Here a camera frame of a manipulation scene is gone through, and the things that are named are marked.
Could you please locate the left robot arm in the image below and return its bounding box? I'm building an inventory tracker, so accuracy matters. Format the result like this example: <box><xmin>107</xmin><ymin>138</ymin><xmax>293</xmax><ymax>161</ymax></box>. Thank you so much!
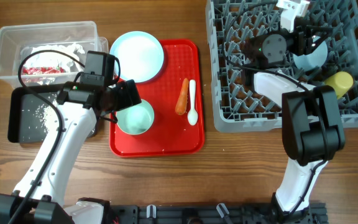
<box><xmin>0</xmin><ymin>51</ymin><xmax>141</xmax><ymax>223</ymax></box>

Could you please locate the light green bowl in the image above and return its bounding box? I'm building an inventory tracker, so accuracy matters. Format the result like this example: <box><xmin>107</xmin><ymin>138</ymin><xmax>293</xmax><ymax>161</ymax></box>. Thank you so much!
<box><xmin>116</xmin><ymin>99</ymin><xmax>155</xmax><ymax>135</ymax></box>

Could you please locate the white tissue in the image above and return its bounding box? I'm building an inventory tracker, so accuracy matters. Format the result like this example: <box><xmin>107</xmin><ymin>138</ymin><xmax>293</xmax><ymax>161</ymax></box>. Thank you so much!
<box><xmin>24</xmin><ymin>43</ymin><xmax>85</xmax><ymax>73</ymax></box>

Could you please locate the red snack wrapper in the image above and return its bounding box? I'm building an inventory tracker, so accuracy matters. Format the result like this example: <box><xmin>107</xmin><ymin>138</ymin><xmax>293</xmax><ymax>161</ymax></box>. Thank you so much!
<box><xmin>23</xmin><ymin>67</ymin><xmax>65</xmax><ymax>75</ymax></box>

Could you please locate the light blue rice bowl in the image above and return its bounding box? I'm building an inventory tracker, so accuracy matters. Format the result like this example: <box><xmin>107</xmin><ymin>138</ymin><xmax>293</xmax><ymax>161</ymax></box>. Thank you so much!
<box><xmin>293</xmin><ymin>41</ymin><xmax>328</xmax><ymax>72</ymax></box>

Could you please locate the yellow cup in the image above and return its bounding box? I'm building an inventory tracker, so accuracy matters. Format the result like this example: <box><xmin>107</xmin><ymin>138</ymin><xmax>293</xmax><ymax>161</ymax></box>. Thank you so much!
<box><xmin>324</xmin><ymin>72</ymin><xmax>354</xmax><ymax>99</ymax></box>

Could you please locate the orange carrot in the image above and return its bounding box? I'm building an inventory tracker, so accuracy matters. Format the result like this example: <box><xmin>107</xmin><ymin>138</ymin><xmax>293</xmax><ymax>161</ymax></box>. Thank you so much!
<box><xmin>175</xmin><ymin>78</ymin><xmax>190</xmax><ymax>115</ymax></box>

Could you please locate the red serving tray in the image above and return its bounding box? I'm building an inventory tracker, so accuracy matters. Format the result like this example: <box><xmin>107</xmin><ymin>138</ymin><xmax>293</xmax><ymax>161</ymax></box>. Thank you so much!
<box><xmin>109</xmin><ymin>39</ymin><xmax>205</xmax><ymax>157</ymax></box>

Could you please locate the white rice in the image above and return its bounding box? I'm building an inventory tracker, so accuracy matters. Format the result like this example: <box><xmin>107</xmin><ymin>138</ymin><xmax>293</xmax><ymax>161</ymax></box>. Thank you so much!
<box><xmin>35</xmin><ymin>104</ymin><xmax>58</xmax><ymax>134</ymax></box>

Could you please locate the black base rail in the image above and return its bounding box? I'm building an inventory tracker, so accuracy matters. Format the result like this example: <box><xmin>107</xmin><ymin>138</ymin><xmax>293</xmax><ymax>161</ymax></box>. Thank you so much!
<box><xmin>109</xmin><ymin>203</ymin><xmax>329</xmax><ymax>224</ymax></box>

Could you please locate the clear plastic bin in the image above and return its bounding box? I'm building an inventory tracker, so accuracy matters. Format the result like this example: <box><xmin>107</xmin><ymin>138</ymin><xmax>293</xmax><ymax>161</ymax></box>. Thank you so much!
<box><xmin>0</xmin><ymin>21</ymin><xmax>109</xmax><ymax>88</ymax></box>

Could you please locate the large light blue plate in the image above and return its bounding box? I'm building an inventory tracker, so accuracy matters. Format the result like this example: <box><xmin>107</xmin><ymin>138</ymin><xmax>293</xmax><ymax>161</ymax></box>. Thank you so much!
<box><xmin>109</xmin><ymin>31</ymin><xmax>165</xmax><ymax>83</ymax></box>

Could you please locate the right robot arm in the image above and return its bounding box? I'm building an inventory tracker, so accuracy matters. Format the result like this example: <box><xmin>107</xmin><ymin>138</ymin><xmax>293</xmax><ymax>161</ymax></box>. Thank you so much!
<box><xmin>241</xmin><ymin>25</ymin><xmax>345</xmax><ymax>223</ymax></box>

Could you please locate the white spoon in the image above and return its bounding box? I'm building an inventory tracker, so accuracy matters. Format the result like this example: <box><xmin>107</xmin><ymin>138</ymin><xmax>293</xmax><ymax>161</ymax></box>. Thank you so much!
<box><xmin>188</xmin><ymin>80</ymin><xmax>198</xmax><ymax>126</ymax></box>

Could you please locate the grey dishwasher rack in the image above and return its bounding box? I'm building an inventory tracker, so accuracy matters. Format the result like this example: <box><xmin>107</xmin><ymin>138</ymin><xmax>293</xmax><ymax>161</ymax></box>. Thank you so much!
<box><xmin>205</xmin><ymin>0</ymin><xmax>358</xmax><ymax>133</ymax></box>

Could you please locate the black tray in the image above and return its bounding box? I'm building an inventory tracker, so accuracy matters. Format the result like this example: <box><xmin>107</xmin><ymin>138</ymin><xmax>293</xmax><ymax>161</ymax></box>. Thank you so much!
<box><xmin>7</xmin><ymin>83</ymin><xmax>98</xmax><ymax>144</ymax></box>

